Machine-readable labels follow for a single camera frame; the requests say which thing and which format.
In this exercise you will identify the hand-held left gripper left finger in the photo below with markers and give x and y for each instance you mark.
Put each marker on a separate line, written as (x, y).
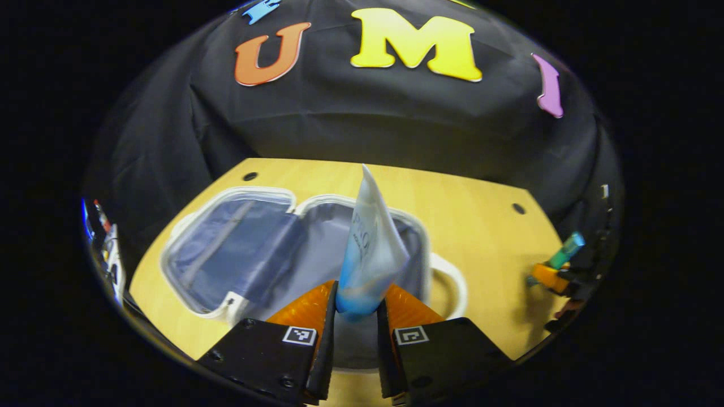
(325, 350)

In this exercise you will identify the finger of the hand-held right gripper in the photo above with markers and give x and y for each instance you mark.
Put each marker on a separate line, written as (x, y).
(547, 277)

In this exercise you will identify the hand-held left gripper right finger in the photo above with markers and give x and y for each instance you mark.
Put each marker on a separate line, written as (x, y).
(387, 350)

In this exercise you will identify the black backdrop cloth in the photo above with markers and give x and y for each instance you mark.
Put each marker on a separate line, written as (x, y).
(367, 124)

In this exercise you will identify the white blue squeeze tube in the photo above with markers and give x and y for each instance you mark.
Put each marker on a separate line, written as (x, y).
(370, 254)

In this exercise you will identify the white suitcase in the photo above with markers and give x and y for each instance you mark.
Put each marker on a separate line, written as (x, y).
(243, 249)

